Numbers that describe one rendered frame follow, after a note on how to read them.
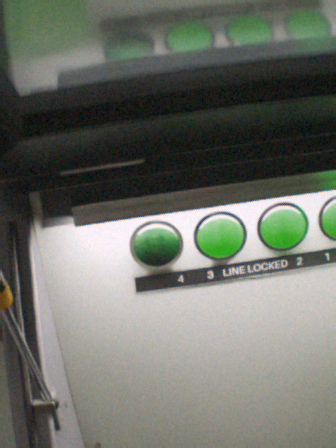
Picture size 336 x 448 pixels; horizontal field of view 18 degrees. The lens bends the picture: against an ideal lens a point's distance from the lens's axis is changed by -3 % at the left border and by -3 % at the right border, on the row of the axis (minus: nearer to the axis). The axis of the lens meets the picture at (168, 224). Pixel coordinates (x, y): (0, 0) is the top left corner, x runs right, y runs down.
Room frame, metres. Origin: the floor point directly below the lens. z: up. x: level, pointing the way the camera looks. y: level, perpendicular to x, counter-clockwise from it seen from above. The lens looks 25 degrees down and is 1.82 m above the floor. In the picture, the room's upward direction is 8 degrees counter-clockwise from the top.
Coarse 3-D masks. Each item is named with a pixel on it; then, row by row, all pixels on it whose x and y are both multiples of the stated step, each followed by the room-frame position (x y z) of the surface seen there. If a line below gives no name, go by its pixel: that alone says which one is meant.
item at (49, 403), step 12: (0, 276) 0.68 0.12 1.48; (0, 288) 0.68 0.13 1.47; (0, 300) 0.68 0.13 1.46; (12, 300) 0.69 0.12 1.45; (12, 324) 0.70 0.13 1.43; (24, 348) 0.72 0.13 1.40; (24, 360) 0.73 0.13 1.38; (36, 372) 0.73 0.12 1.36; (36, 384) 0.74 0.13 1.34; (48, 396) 0.75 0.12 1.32; (36, 408) 0.75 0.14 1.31; (48, 408) 0.75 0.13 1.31; (60, 420) 0.76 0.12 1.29
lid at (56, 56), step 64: (0, 0) 0.51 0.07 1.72; (64, 0) 0.53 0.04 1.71; (128, 0) 0.55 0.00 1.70; (192, 0) 0.56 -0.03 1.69; (256, 0) 0.57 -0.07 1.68; (320, 0) 0.58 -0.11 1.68; (0, 64) 0.63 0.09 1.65; (64, 64) 0.65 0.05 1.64; (128, 64) 0.68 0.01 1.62; (192, 64) 0.70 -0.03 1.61; (256, 64) 0.72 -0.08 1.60; (320, 64) 0.74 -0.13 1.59; (0, 128) 0.72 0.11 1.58; (64, 128) 0.76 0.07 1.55; (128, 128) 0.79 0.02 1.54; (192, 128) 0.83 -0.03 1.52; (256, 128) 0.86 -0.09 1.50; (320, 128) 0.90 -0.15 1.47
